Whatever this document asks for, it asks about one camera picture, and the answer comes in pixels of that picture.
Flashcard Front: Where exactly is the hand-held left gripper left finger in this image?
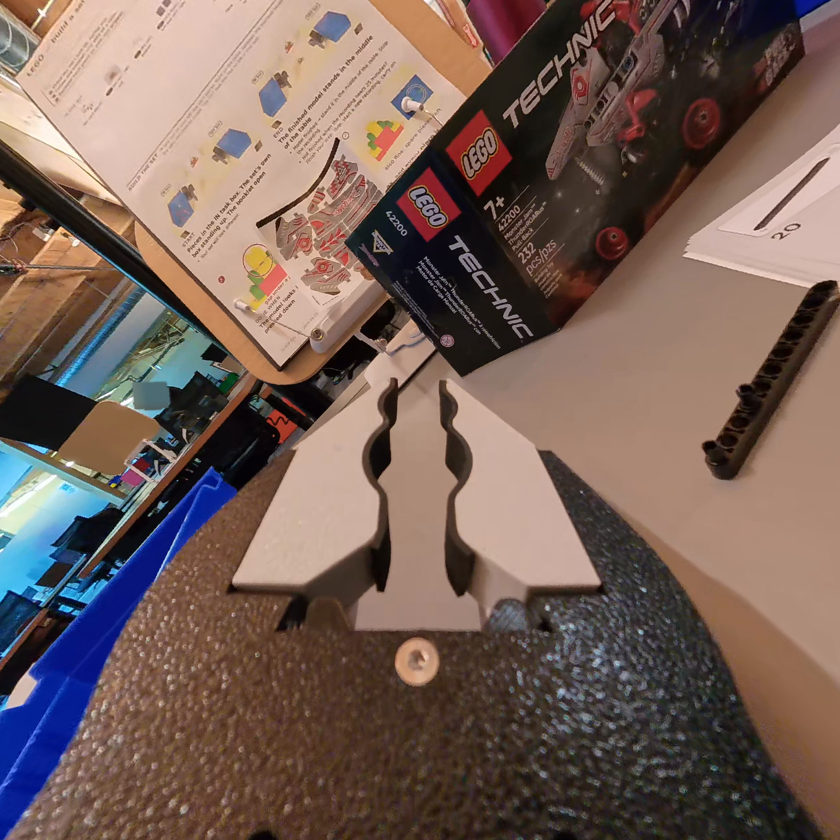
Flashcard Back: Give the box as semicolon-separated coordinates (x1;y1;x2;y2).
231;377;401;632

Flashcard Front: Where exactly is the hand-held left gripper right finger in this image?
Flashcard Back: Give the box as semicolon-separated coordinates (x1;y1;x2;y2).
438;378;603;631

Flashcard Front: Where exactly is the black holed toy beam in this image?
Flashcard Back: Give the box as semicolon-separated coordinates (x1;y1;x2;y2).
702;280;840;481

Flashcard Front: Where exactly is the white board stand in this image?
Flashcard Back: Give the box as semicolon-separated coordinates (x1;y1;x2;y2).
308;302;437;358

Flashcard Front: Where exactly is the beige board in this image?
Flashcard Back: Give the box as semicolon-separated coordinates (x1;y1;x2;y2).
59;402;161;473

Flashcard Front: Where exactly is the blue plastic bin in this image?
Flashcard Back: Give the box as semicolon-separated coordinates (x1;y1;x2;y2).
0;465;240;821

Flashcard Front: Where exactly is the black monitor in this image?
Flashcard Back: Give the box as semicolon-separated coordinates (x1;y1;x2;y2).
0;374;99;455

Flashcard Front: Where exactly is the black toy set box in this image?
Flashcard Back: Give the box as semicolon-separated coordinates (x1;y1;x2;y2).
344;0;807;378

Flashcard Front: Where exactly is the red grey sticker sheet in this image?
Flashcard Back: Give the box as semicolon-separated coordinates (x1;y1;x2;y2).
255;156;385;309

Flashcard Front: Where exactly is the black metal pole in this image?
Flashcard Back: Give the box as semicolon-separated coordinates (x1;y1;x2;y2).
0;139;224;345

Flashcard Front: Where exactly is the white instruction booklet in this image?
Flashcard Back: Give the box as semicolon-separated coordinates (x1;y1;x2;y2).
682;125;840;290

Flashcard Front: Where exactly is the printed instruction sheet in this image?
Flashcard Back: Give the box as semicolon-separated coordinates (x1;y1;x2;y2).
16;0;467;358

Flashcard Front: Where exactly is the wooden display board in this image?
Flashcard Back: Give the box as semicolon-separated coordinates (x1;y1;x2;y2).
13;0;493;386

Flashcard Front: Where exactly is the purple cylinder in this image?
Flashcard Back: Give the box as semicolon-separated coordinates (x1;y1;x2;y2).
466;0;549;63

